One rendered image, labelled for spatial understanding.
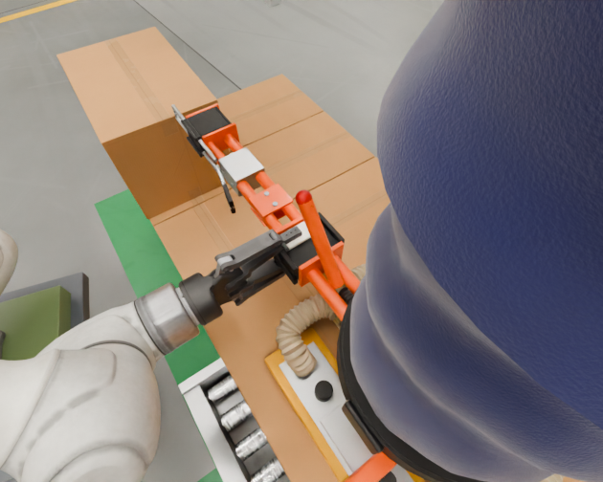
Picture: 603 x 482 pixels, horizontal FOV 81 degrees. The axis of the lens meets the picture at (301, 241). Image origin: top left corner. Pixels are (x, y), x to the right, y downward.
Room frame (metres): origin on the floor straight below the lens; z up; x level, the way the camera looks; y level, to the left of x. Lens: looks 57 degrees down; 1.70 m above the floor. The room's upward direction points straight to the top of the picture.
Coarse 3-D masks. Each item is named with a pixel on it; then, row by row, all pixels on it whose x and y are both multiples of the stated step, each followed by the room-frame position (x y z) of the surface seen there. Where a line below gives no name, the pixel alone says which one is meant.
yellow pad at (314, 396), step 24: (312, 336) 0.20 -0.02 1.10; (264, 360) 0.16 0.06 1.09; (288, 384) 0.12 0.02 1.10; (312, 384) 0.11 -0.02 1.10; (336, 384) 0.11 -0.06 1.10; (312, 408) 0.08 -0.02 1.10; (312, 432) 0.05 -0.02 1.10; (336, 456) 0.02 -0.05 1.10; (384, 480) -0.01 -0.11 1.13; (408, 480) -0.01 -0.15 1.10
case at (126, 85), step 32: (64, 64) 1.29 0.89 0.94; (96, 64) 1.29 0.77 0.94; (128, 64) 1.29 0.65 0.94; (160, 64) 1.29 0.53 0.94; (96, 96) 1.09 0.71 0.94; (128, 96) 1.09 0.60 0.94; (160, 96) 1.09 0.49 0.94; (192, 96) 1.09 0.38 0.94; (96, 128) 0.92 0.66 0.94; (128, 128) 0.92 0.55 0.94; (160, 128) 0.95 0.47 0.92; (128, 160) 0.88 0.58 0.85; (160, 160) 0.93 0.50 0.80; (192, 160) 0.99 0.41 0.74; (160, 192) 0.90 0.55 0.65; (192, 192) 0.97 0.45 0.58
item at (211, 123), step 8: (216, 104) 0.65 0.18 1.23; (200, 112) 0.62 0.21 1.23; (208, 112) 0.62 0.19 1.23; (216, 112) 0.62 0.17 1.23; (192, 120) 0.59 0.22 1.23; (200, 120) 0.59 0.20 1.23; (208, 120) 0.59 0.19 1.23; (216, 120) 0.59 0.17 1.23; (224, 120) 0.59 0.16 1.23; (200, 128) 0.57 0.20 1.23; (208, 128) 0.57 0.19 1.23; (216, 128) 0.57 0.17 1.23; (224, 128) 0.57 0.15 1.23; (232, 128) 0.58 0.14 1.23; (208, 136) 0.55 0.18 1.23; (216, 136) 0.56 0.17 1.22; (224, 136) 0.57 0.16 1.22; (224, 144) 0.56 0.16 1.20
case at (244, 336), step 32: (352, 256) 0.36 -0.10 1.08; (288, 288) 0.29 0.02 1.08; (224, 320) 0.23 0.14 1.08; (256, 320) 0.23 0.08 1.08; (320, 320) 0.23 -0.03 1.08; (224, 352) 0.17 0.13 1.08; (256, 352) 0.17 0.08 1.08; (256, 384) 0.12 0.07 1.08; (256, 416) 0.07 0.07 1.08; (288, 416) 0.07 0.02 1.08; (288, 448) 0.03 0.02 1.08; (320, 480) -0.01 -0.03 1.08; (576, 480) -0.01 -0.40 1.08
